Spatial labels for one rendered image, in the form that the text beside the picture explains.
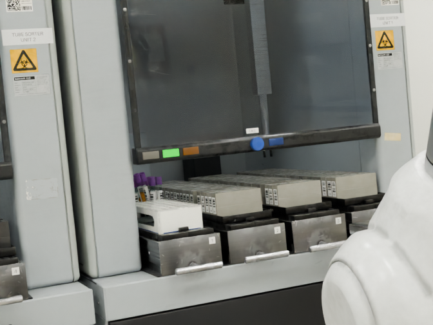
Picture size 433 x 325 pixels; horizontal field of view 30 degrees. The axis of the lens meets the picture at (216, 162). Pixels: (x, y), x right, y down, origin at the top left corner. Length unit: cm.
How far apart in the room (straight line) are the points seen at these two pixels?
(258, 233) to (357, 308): 105
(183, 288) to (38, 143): 42
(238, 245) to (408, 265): 104
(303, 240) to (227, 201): 19
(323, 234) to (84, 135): 56
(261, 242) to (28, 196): 49
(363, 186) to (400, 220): 125
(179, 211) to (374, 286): 104
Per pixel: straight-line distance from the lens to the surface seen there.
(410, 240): 68
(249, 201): 179
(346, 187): 191
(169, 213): 168
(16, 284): 158
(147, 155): 169
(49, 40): 168
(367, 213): 186
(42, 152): 166
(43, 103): 167
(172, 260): 165
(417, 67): 345
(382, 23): 201
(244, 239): 171
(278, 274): 176
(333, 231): 181
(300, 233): 177
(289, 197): 184
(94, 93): 169
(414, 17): 347
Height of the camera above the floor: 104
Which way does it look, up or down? 3 degrees down
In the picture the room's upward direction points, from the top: 5 degrees counter-clockwise
